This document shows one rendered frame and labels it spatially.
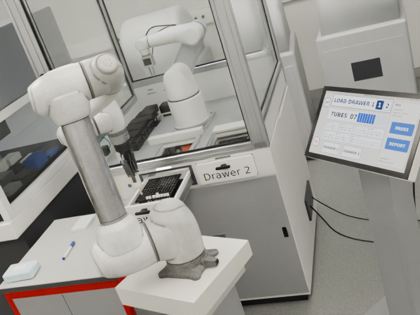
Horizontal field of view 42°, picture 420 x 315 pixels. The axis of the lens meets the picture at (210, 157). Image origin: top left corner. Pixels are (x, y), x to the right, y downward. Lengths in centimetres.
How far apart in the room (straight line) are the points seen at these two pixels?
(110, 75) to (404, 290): 157
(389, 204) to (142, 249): 101
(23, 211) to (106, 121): 90
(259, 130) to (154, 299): 95
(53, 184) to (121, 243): 146
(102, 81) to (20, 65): 151
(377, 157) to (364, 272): 120
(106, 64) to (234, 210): 123
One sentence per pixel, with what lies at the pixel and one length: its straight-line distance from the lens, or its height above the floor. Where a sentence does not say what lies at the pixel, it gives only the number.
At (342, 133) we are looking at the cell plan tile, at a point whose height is 106.
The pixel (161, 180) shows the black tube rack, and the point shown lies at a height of 90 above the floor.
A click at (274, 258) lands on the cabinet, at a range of 290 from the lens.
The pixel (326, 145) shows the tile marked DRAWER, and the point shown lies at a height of 101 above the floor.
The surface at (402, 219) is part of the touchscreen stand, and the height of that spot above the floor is 66.
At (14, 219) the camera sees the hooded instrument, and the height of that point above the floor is 90.
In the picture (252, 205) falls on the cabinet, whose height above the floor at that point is 65.
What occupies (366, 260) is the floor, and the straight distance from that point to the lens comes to 328.
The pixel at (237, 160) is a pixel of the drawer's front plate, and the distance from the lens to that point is 260.
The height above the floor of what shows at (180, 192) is 88.
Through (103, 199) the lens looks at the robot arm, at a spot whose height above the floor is 123.
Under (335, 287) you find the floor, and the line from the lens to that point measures 313.
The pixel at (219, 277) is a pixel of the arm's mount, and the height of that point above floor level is 83.
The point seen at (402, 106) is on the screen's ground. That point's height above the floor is 116.
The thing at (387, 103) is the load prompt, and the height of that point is 116.
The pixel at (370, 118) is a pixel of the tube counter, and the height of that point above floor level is 111.
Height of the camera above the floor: 195
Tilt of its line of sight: 22 degrees down
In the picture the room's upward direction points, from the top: 18 degrees counter-clockwise
